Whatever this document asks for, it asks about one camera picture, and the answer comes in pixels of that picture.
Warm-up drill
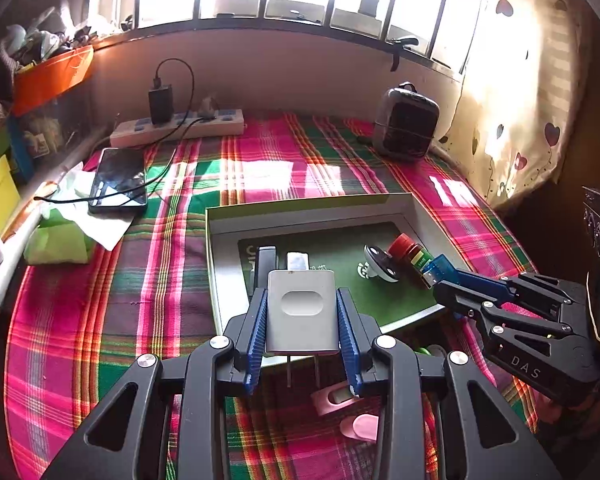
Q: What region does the white charger adapter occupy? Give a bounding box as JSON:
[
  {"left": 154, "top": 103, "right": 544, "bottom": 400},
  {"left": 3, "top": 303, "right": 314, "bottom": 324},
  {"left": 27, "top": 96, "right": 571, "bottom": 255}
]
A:
[{"left": 265, "top": 269, "right": 341, "bottom": 388}]

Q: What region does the blue box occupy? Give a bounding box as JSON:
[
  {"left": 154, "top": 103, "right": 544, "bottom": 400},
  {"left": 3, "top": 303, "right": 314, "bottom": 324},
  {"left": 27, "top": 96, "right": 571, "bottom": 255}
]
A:
[{"left": 7, "top": 115, "right": 36, "bottom": 183}]

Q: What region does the green cardboard box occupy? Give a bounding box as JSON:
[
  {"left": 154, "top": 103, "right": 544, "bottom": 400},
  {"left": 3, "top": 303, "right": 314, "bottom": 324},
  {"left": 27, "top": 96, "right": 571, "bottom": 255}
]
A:
[{"left": 205, "top": 192, "right": 473, "bottom": 336}]

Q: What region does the black strap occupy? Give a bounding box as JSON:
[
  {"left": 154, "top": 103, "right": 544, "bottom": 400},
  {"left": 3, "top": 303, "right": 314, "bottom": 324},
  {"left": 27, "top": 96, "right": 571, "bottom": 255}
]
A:
[{"left": 387, "top": 37, "right": 421, "bottom": 73}]

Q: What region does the green tissue pack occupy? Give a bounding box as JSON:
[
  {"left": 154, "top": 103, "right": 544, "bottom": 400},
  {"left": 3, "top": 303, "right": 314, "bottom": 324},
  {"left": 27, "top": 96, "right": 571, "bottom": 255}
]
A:
[{"left": 24, "top": 207, "right": 97, "bottom": 265}]

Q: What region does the pink and green plaid blanket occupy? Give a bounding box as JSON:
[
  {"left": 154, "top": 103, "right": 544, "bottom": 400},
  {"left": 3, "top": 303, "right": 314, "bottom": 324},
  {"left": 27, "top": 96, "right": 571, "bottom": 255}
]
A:
[{"left": 5, "top": 110, "right": 541, "bottom": 480}]

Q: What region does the white power strip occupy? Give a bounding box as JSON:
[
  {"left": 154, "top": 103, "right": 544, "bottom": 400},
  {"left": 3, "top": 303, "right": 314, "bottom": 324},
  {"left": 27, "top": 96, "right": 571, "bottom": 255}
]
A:
[{"left": 110, "top": 107, "right": 246, "bottom": 148}]

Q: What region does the red-lid jar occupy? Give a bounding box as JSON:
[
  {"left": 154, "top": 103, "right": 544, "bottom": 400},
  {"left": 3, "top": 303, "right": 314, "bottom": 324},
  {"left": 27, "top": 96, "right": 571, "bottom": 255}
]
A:
[{"left": 387, "top": 233, "right": 431, "bottom": 288}]

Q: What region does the white rolled sheet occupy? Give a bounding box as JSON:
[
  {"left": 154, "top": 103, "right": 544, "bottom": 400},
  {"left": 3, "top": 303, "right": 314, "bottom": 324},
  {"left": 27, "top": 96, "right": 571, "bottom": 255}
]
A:
[{"left": 0, "top": 132, "right": 113, "bottom": 318}]

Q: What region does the black charger plug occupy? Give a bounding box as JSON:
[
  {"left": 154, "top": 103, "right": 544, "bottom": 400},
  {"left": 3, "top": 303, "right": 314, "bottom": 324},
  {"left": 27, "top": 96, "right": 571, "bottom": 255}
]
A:
[{"left": 147, "top": 87, "right": 174, "bottom": 126}]

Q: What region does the pink holder with green disc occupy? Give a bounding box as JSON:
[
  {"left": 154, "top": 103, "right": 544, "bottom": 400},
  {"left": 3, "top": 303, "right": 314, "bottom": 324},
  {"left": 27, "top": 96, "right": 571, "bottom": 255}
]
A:
[{"left": 310, "top": 382, "right": 363, "bottom": 417}]

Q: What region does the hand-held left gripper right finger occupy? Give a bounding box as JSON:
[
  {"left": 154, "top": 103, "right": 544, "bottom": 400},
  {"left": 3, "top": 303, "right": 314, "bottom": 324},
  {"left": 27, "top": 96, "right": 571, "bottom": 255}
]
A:
[{"left": 335, "top": 287, "right": 563, "bottom": 480}]

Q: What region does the black smartphone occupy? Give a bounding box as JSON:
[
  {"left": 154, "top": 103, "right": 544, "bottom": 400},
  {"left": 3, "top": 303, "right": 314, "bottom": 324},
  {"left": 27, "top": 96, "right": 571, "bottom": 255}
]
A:
[{"left": 87, "top": 147, "right": 148, "bottom": 214}]

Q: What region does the orange storage box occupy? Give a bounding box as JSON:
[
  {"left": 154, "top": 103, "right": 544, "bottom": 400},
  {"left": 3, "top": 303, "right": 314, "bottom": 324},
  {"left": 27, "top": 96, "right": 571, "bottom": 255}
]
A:
[{"left": 11, "top": 44, "right": 95, "bottom": 117}]

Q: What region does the white tissue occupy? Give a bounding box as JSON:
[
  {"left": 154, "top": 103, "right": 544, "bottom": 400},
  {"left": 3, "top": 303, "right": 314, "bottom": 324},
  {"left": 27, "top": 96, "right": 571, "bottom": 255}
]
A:
[{"left": 40, "top": 162, "right": 136, "bottom": 252}]

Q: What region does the pink plastic case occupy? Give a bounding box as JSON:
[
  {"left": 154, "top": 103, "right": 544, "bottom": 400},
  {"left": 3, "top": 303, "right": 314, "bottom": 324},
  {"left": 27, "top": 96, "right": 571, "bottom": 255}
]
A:
[{"left": 339, "top": 413, "right": 381, "bottom": 444}]

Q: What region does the black charging cable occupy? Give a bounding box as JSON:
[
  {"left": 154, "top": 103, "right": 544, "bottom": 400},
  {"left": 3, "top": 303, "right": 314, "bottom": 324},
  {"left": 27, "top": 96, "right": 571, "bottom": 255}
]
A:
[{"left": 32, "top": 57, "right": 216, "bottom": 211}]

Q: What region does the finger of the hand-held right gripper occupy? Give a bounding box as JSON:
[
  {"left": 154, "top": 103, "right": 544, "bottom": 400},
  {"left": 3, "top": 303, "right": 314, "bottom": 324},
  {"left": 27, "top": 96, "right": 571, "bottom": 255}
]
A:
[
  {"left": 432, "top": 281, "right": 581, "bottom": 351},
  {"left": 455, "top": 271, "right": 588, "bottom": 318}
]

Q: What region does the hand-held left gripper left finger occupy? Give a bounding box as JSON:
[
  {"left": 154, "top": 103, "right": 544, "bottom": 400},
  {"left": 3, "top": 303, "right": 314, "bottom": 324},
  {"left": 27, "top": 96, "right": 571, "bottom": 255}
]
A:
[{"left": 40, "top": 287, "right": 271, "bottom": 480}]

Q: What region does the cream heart-print curtain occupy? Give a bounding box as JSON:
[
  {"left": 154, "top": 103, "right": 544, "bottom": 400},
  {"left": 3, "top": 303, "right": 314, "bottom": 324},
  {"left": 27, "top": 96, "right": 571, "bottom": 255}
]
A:
[{"left": 447, "top": 0, "right": 596, "bottom": 206}]

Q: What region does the black remote control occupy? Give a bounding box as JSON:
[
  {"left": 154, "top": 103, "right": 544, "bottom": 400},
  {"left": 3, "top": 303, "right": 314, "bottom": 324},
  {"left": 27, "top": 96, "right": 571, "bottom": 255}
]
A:
[{"left": 251, "top": 246, "right": 279, "bottom": 306}]

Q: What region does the blue glitter usb drive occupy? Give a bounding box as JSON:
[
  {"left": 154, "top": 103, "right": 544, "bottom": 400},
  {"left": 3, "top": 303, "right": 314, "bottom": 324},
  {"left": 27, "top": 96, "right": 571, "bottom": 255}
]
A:
[{"left": 420, "top": 255, "right": 463, "bottom": 286}]

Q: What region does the pile of clutter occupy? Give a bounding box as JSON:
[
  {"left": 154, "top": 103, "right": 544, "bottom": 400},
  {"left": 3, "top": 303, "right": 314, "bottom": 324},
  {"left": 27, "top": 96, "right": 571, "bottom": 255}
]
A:
[{"left": 0, "top": 5, "right": 131, "bottom": 68}]

